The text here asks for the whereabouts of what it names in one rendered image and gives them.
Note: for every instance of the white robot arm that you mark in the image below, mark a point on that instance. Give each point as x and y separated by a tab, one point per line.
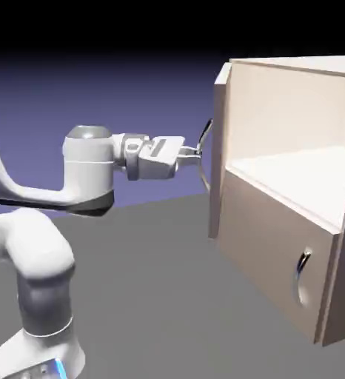
86	165

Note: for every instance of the light wood closed door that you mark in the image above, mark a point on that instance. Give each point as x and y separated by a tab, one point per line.
276	254

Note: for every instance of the light wood cabinet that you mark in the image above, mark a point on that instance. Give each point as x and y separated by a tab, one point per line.
294	192

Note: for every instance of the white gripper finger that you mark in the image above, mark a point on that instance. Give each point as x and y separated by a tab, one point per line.
187	158
188	147

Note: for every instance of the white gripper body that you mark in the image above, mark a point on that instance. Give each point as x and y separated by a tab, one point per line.
160	157

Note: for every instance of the light wood door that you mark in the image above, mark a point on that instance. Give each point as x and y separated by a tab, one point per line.
276	254
218	154

